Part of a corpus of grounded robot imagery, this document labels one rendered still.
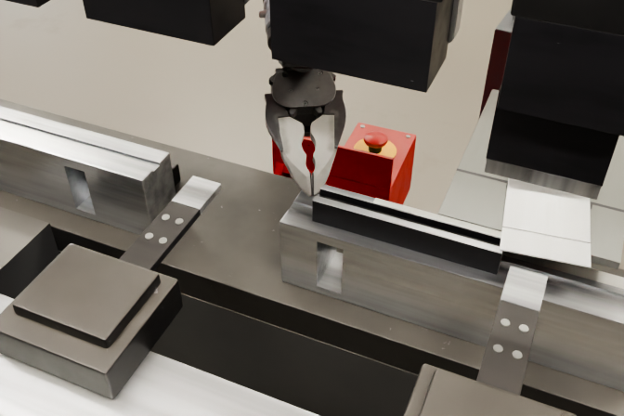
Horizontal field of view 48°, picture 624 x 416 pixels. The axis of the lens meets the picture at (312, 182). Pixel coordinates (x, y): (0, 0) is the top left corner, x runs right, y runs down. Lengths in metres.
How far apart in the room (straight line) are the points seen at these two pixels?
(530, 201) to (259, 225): 0.34
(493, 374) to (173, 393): 0.26
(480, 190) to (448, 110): 1.97
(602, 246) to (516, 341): 0.16
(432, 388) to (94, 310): 0.28
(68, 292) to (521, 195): 0.46
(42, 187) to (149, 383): 0.41
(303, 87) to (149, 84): 2.15
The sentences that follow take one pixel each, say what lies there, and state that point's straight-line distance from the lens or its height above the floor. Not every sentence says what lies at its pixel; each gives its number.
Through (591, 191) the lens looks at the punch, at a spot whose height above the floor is 1.09.
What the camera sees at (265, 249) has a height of 0.87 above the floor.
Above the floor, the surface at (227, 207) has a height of 0.87.
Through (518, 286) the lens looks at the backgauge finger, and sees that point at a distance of 0.68.
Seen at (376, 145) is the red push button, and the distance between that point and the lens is 1.16.
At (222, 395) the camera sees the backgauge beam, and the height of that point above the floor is 0.98.
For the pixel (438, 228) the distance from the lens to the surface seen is 0.74.
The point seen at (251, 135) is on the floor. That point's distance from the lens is 2.57.
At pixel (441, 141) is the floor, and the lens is 2.57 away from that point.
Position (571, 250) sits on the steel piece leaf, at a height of 1.00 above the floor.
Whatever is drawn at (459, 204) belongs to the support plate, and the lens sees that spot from 0.76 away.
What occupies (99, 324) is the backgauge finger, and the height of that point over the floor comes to 1.03.
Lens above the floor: 1.49
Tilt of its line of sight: 39 degrees down
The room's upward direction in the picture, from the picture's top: straight up
